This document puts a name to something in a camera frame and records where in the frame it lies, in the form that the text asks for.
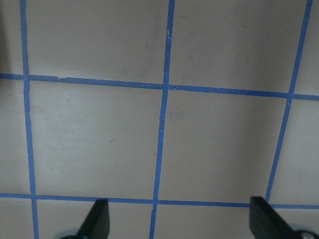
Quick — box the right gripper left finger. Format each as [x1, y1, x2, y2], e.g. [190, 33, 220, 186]
[75, 199, 110, 239]

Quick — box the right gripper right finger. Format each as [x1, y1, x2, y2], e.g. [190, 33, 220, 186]
[250, 196, 305, 239]

